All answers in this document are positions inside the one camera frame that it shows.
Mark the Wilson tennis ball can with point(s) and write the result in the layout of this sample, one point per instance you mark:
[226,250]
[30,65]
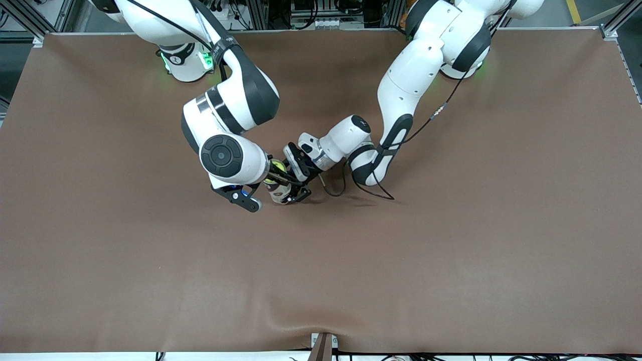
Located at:
[278,194]

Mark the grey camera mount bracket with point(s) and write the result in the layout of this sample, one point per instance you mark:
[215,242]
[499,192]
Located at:
[323,348]

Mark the aluminium frame strut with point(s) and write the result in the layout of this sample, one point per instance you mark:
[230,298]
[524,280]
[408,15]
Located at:
[619,20]

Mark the brown table cover mat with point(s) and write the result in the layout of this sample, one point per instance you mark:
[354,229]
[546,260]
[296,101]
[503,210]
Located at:
[451,276]

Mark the yellow tennis ball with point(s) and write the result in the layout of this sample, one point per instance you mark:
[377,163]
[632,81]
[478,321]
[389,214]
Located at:
[277,165]

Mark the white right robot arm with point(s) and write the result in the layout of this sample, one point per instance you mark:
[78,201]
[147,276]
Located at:
[220,156]

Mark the white power strip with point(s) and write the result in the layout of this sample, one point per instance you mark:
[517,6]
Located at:
[328,23]

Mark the aluminium frame post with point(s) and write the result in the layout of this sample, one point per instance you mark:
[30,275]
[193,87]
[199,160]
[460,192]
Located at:
[259,14]

